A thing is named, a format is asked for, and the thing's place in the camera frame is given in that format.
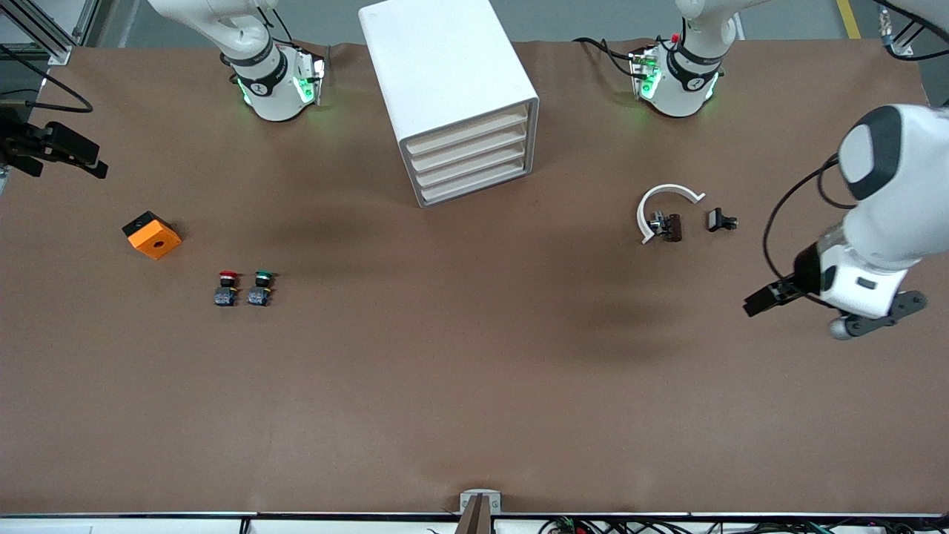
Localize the orange box with black base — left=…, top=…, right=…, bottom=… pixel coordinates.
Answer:
left=122, top=211, right=182, bottom=260

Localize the small brown electrical component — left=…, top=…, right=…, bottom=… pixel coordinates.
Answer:
left=650, top=213, right=684, bottom=243

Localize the yellow floor tape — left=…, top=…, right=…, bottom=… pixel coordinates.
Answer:
left=836, top=0, right=862, bottom=39

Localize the brown table cover mat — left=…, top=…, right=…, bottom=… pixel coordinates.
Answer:
left=0, top=41, right=949, bottom=516

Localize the black left camera mount bracket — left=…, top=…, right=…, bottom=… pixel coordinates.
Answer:
left=845, top=290, right=929, bottom=339

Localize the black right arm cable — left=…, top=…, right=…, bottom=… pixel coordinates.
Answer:
left=0, top=44, right=94, bottom=114

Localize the aluminium frame profile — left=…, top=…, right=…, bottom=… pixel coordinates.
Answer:
left=887, top=0, right=949, bottom=57
left=0, top=0, right=101, bottom=66

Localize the white curved plastic ring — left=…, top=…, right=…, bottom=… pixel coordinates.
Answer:
left=636, top=184, right=707, bottom=245

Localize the red push button switch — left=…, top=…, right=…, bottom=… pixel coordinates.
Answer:
left=214, top=270, right=242, bottom=307

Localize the green push button switch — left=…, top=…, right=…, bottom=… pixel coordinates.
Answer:
left=246, top=270, right=276, bottom=307

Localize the black left arm base cable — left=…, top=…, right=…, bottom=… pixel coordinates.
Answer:
left=573, top=36, right=647, bottom=79

